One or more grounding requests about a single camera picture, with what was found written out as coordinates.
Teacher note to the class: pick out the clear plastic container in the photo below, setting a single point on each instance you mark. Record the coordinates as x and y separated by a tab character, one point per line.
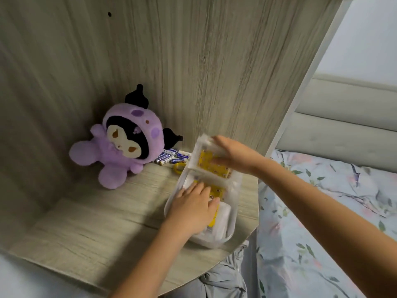
231	211

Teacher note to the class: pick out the person's right forearm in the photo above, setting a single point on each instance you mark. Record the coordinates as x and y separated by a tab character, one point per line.
335	229

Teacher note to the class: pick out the person's left forearm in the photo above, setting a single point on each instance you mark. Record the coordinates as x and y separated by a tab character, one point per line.
149	266

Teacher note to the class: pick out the yellow tape roll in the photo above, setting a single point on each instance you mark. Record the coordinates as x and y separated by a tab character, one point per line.
177	169

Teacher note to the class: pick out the purple plush toy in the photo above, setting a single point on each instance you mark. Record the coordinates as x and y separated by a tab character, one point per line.
124	139

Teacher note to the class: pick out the bundle of blue white batteries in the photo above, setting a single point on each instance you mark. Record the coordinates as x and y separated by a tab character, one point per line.
170	156

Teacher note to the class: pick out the yellow sachet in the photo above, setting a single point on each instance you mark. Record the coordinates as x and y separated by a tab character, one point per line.
217	192
206	161

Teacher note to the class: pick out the wooden shelf unit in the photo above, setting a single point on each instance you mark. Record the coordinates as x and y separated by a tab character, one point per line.
217	58

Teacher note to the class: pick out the floral bed sheet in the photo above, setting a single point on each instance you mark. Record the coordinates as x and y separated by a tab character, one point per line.
310	229

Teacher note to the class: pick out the person's right hand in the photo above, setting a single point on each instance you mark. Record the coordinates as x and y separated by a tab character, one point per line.
242	158

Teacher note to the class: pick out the person's left hand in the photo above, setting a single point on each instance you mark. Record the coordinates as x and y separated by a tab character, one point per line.
192	214

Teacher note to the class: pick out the beige padded headboard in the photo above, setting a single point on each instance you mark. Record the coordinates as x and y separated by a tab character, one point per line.
341	136

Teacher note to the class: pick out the gray crumpled clothes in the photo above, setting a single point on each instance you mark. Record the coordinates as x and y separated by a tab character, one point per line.
223	276

